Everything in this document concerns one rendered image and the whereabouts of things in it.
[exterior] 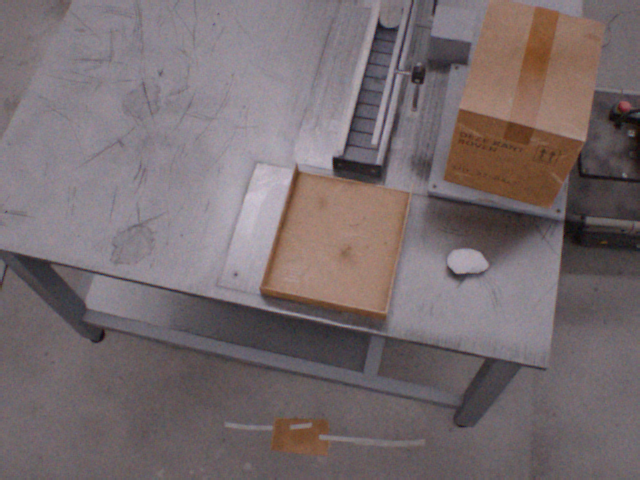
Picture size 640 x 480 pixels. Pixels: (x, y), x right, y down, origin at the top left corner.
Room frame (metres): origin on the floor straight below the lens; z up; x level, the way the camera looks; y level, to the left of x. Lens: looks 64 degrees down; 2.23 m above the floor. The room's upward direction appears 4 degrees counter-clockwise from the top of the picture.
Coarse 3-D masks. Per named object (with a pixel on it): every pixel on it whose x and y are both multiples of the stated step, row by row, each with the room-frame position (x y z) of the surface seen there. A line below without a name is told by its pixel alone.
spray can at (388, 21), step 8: (384, 0) 1.20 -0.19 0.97; (392, 0) 1.19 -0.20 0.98; (400, 0) 1.19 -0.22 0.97; (384, 8) 1.19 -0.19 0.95; (392, 8) 1.19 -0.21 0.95; (400, 8) 1.20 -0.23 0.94; (384, 16) 1.19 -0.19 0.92; (392, 16) 1.19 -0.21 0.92; (400, 16) 1.20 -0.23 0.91; (384, 24) 1.19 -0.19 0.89; (392, 24) 1.19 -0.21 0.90
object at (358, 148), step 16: (384, 32) 1.18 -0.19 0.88; (384, 48) 1.13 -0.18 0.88; (400, 48) 1.13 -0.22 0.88; (368, 64) 1.08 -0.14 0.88; (384, 64) 1.08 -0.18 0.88; (368, 80) 1.04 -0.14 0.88; (384, 80) 1.03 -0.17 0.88; (368, 96) 0.99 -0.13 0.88; (368, 112) 0.95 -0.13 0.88; (352, 128) 0.91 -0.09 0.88; (368, 128) 0.91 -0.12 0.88; (352, 144) 0.87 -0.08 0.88; (368, 144) 0.86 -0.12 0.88; (352, 160) 0.83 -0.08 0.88; (368, 160) 0.82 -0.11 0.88
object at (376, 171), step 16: (416, 0) 1.28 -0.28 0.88; (416, 16) 1.23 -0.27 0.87; (368, 32) 1.18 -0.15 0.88; (400, 64) 1.08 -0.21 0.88; (352, 80) 1.04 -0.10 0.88; (400, 80) 1.03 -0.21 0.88; (384, 128) 0.90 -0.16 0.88; (336, 144) 0.87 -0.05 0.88; (384, 144) 0.86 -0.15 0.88; (336, 160) 0.84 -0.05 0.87
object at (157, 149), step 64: (128, 0) 1.41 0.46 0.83; (192, 0) 1.38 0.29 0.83; (256, 0) 1.36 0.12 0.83; (320, 0) 1.34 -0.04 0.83; (448, 0) 1.32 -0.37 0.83; (512, 0) 1.31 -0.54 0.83; (576, 0) 1.30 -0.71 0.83; (64, 64) 1.21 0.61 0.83; (128, 64) 1.19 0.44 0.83; (192, 64) 1.17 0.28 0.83; (256, 64) 1.15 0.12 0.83; (320, 64) 1.13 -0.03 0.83; (448, 64) 1.11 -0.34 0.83; (64, 128) 1.01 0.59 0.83; (128, 128) 0.99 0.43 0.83; (192, 128) 0.98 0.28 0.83; (256, 128) 0.96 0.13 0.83; (320, 128) 0.95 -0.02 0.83; (0, 192) 0.85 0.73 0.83; (64, 192) 0.84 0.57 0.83; (128, 192) 0.82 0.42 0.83; (192, 192) 0.81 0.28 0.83; (256, 192) 0.79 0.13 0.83; (64, 256) 0.67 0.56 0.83; (128, 256) 0.66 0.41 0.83; (192, 256) 0.65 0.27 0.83; (256, 256) 0.64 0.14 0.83; (512, 256) 0.60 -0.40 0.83; (320, 320) 0.49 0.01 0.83; (448, 320) 0.47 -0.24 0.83; (512, 320) 0.46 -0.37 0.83
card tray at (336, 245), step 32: (288, 192) 0.77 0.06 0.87; (320, 192) 0.78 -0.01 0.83; (352, 192) 0.77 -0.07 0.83; (384, 192) 0.77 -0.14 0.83; (288, 224) 0.71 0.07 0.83; (320, 224) 0.70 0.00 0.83; (352, 224) 0.70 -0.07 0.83; (384, 224) 0.69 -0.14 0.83; (288, 256) 0.63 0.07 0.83; (320, 256) 0.63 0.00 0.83; (352, 256) 0.62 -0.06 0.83; (384, 256) 0.62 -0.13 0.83; (288, 288) 0.56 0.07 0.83; (320, 288) 0.56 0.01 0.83; (352, 288) 0.55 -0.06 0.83; (384, 288) 0.55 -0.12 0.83; (384, 320) 0.48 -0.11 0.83
